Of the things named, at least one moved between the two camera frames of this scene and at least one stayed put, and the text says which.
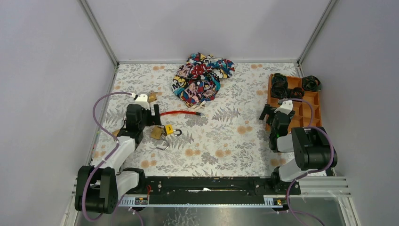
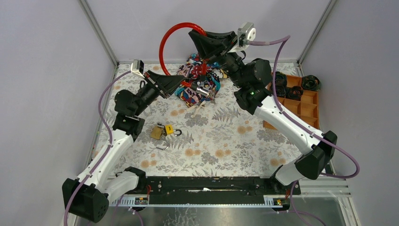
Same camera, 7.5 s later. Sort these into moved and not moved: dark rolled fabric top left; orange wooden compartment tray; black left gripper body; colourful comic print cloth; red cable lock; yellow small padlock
Moved: black left gripper body; red cable lock
Not moved: yellow small padlock; colourful comic print cloth; dark rolled fabric top left; orange wooden compartment tray
